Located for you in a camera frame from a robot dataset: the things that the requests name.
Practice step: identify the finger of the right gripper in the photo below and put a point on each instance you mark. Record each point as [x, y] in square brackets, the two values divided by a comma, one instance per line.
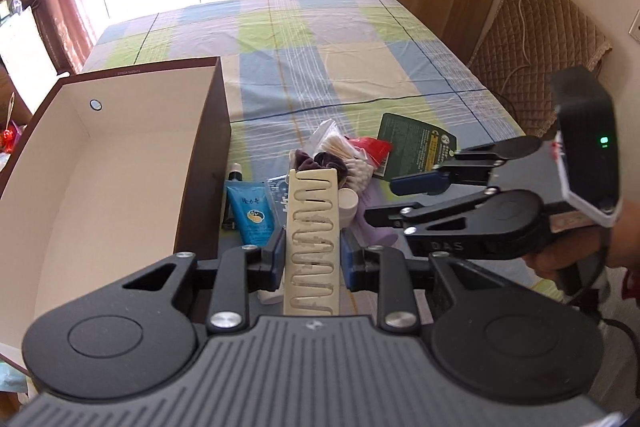
[485, 224]
[470, 166]

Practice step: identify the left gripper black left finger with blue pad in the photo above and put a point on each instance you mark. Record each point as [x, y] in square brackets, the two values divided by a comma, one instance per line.
[240, 272]

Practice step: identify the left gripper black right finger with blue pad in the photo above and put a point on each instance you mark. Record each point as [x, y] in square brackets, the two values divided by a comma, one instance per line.
[383, 271]

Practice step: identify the blue cream tube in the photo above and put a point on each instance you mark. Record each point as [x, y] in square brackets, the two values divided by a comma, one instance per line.
[253, 216]

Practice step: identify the dark slim tube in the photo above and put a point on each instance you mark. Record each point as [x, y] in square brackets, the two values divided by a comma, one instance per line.
[235, 174]

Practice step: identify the green product card pack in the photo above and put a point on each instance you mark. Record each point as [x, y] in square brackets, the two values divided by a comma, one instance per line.
[416, 146]

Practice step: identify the cream plastic hair comb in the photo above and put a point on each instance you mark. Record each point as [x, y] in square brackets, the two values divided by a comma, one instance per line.
[312, 278]

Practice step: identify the blue floss pick box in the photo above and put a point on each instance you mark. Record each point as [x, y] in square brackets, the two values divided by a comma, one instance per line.
[277, 192]

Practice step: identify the cotton swab zip bag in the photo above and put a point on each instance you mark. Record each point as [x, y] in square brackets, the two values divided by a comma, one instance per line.
[328, 138]

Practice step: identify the person's right hand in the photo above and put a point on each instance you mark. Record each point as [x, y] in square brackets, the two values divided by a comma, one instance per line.
[622, 253]

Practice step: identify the white round jar lid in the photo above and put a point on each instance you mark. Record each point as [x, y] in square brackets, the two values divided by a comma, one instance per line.
[348, 202]

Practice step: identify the lilac small bottle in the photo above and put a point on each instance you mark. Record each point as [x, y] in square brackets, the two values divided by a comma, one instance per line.
[368, 235]

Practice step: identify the red small packet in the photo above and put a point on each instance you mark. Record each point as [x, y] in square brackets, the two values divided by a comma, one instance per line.
[374, 151]

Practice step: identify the dark purple scrunchie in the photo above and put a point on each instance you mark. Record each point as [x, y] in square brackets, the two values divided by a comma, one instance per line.
[302, 161]

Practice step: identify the brown quilted chair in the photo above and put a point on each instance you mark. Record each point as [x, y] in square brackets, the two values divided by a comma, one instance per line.
[527, 42]

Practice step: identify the checked plaid tablecloth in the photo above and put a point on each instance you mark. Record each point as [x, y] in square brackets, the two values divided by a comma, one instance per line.
[289, 65]

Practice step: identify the dark brown cardboard box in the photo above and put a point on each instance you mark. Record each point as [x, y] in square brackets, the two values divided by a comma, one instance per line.
[118, 169]

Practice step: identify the red ornament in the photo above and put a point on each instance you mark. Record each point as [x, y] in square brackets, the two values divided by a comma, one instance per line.
[7, 140]

